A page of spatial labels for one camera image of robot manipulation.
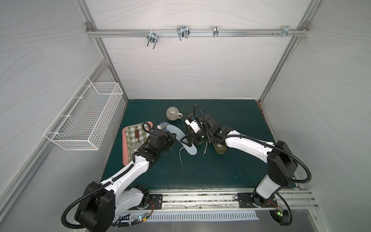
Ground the green canvas shoe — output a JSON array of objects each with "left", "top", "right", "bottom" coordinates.
[
  {"left": 179, "top": 114, "right": 204, "bottom": 166},
  {"left": 213, "top": 144, "right": 227, "bottom": 155}
]

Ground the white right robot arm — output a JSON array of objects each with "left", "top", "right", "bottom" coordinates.
[{"left": 185, "top": 115, "right": 300, "bottom": 207}]

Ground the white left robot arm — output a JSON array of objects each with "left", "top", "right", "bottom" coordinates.
[{"left": 61, "top": 122, "right": 176, "bottom": 232}]

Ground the blue floral ceramic bowl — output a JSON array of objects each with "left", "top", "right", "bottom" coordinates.
[{"left": 157, "top": 121, "right": 171, "bottom": 131}]

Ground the green white checkered cloth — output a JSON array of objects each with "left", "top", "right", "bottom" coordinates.
[{"left": 123, "top": 123, "right": 149, "bottom": 159}]

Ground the striped ceramic mug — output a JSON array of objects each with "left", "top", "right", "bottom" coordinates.
[{"left": 166, "top": 106, "right": 183, "bottom": 121}]

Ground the pink plastic tray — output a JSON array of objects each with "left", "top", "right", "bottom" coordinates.
[{"left": 122, "top": 121, "right": 154, "bottom": 166}]

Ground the metal U-bolt clamp middle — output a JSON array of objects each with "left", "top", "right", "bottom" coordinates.
[{"left": 176, "top": 26, "right": 190, "bottom": 40}]

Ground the metal u-bolt clamp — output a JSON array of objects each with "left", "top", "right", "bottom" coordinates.
[
  {"left": 146, "top": 32, "right": 158, "bottom": 49},
  {"left": 176, "top": 26, "right": 190, "bottom": 40}
]

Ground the metal U-bolt clamp left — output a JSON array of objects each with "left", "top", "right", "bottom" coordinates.
[{"left": 146, "top": 32, "right": 158, "bottom": 49}]

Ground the wooden handled utensil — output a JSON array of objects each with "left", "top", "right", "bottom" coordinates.
[{"left": 134, "top": 126, "right": 140, "bottom": 143}]

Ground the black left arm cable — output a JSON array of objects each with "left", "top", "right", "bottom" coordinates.
[{"left": 60, "top": 121, "right": 154, "bottom": 230}]

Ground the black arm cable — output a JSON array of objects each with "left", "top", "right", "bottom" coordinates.
[
  {"left": 60, "top": 121, "right": 154, "bottom": 230},
  {"left": 192, "top": 104, "right": 312, "bottom": 184}
]

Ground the white slotted cable duct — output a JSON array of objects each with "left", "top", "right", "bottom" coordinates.
[{"left": 115, "top": 211, "right": 260, "bottom": 222}]

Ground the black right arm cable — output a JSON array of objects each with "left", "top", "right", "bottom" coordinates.
[{"left": 192, "top": 104, "right": 312, "bottom": 184}]

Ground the white wire basket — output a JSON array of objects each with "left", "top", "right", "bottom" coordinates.
[{"left": 43, "top": 77, "right": 123, "bottom": 151}]

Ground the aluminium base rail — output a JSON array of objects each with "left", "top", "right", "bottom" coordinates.
[{"left": 150, "top": 188, "right": 319, "bottom": 212}]

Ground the metal bracket with screws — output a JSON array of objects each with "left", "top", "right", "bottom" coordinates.
[{"left": 273, "top": 26, "right": 298, "bottom": 38}]

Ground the aluminium top rail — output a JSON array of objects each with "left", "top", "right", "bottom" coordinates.
[{"left": 87, "top": 27, "right": 309, "bottom": 38}]

